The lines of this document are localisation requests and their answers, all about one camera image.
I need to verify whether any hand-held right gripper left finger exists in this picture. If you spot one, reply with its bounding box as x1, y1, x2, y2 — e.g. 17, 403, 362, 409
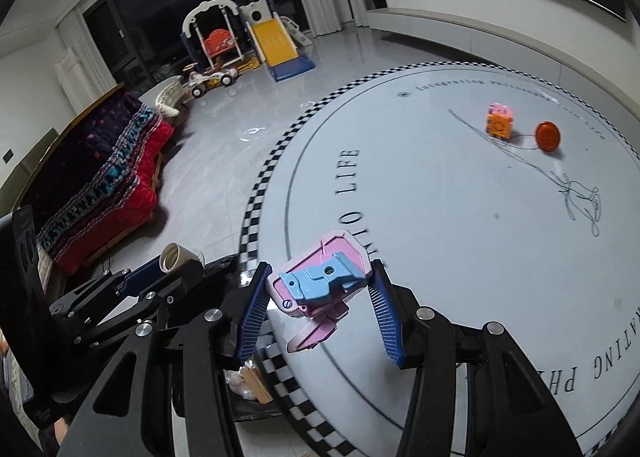
57, 261, 273, 457

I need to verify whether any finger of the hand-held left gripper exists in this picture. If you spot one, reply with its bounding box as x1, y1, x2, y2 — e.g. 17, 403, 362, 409
49, 257, 168, 320
72, 264, 206, 350

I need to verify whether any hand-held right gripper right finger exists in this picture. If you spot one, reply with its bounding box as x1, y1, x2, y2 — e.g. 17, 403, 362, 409
367, 259, 583, 457

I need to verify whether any beige threaded bottle cap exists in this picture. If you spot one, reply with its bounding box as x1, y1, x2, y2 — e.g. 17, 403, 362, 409
159, 242, 203, 275

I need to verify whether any pink and blue plastic toy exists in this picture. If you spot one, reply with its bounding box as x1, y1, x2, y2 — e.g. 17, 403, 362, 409
267, 229, 373, 353

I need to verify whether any sofa with red patterned blanket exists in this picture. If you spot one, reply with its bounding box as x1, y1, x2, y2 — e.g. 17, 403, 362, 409
20, 89, 176, 265

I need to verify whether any wooden sofa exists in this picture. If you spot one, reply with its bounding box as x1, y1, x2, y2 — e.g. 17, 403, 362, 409
0, 82, 191, 288

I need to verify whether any white ride-on toy car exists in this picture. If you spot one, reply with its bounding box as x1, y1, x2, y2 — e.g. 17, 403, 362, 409
182, 62, 240, 98

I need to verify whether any pink orange cube toy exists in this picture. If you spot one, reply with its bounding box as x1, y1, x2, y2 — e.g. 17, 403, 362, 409
482, 103, 517, 142

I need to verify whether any toy swing with orange seat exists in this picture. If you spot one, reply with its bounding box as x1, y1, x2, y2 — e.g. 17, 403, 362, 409
181, 0, 247, 68

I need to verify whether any dark balcony window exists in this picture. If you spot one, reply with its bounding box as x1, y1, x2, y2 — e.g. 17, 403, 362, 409
82, 0, 311, 92

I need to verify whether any yellow toy slide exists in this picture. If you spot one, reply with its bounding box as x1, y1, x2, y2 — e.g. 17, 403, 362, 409
240, 0, 317, 82

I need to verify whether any white low cabinet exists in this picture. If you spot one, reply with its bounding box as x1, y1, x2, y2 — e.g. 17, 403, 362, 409
365, 7, 640, 102

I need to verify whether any black string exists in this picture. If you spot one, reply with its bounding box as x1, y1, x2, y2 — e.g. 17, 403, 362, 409
447, 109, 603, 238

